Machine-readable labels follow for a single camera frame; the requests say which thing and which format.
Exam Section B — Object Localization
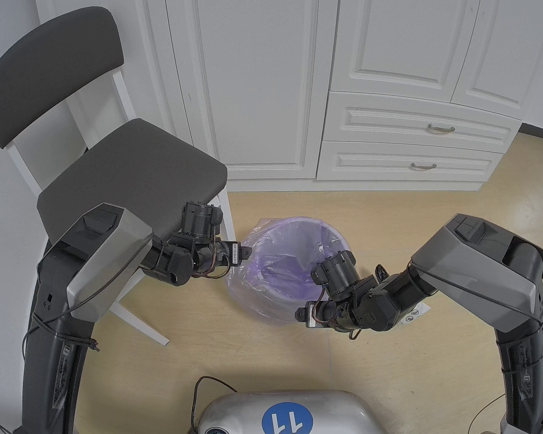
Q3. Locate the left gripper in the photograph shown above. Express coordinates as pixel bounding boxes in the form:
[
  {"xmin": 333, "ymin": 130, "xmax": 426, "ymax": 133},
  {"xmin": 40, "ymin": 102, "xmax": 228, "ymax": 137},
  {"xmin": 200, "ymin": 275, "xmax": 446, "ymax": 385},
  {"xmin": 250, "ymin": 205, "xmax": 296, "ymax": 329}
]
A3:
[{"xmin": 204, "ymin": 241, "xmax": 253, "ymax": 272}]

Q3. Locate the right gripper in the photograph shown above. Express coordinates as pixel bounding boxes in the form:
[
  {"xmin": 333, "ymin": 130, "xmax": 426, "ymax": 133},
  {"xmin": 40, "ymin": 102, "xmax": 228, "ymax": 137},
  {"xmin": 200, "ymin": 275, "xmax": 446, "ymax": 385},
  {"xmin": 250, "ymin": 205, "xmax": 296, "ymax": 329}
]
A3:
[{"xmin": 295, "ymin": 301, "xmax": 342, "ymax": 329}]

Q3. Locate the purple plastic bag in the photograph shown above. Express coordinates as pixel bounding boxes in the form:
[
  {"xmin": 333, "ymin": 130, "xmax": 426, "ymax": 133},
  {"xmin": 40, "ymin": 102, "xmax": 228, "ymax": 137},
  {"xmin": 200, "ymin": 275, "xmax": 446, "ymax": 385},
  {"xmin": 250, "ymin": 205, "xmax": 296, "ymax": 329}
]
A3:
[{"xmin": 226, "ymin": 216, "xmax": 351, "ymax": 329}]

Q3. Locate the clear printed wrapper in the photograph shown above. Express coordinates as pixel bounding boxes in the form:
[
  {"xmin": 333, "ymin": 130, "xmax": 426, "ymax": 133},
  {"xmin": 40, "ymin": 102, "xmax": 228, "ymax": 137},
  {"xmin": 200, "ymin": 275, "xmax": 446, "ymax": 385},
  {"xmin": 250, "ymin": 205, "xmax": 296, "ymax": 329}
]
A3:
[{"xmin": 400, "ymin": 303, "xmax": 430, "ymax": 324}]

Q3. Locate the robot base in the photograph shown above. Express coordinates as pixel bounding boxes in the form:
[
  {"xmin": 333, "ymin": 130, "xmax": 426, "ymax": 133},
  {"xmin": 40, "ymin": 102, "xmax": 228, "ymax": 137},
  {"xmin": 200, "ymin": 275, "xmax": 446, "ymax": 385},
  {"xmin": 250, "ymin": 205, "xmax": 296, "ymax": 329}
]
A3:
[{"xmin": 199, "ymin": 389, "xmax": 385, "ymax": 434}]

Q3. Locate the pale grey trash bin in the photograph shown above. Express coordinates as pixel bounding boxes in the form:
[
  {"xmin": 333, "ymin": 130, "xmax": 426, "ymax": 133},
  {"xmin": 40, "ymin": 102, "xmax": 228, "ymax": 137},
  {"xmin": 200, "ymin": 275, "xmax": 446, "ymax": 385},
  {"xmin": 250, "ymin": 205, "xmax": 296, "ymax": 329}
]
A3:
[{"xmin": 242, "ymin": 217, "xmax": 350, "ymax": 329}]

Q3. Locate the dark grey white chair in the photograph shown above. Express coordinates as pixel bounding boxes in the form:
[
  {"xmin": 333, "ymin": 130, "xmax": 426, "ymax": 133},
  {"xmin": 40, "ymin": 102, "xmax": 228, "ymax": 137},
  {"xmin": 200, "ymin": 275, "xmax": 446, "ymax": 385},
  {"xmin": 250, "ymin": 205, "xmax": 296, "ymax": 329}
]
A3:
[{"xmin": 0, "ymin": 6, "xmax": 236, "ymax": 346}]

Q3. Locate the white wardrobe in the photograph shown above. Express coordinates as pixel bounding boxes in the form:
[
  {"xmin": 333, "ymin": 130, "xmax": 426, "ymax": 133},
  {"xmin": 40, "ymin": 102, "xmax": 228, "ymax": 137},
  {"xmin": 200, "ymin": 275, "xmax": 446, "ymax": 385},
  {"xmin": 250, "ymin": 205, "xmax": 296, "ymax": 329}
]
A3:
[{"xmin": 32, "ymin": 0, "xmax": 543, "ymax": 193}]

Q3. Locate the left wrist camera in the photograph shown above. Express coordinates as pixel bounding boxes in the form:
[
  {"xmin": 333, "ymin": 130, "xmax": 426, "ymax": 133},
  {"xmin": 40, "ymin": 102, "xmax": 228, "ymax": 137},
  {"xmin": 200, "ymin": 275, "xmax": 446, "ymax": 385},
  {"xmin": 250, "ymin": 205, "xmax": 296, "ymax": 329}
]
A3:
[{"xmin": 210, "ymin": 205, "xmax": 229, "ymax": 243}]

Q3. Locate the black cable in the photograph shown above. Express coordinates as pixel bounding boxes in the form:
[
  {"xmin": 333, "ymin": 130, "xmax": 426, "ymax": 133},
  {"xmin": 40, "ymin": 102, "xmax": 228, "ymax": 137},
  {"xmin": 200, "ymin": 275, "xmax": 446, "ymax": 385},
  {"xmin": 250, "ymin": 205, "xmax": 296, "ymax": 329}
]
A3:
[
  {"xmin": 471, "ymin": 394, "xmax": 507, "ymax": 434},
  {"xmin": 191, "ymin": 376, "xmax": 238, "ymax": 430}
]

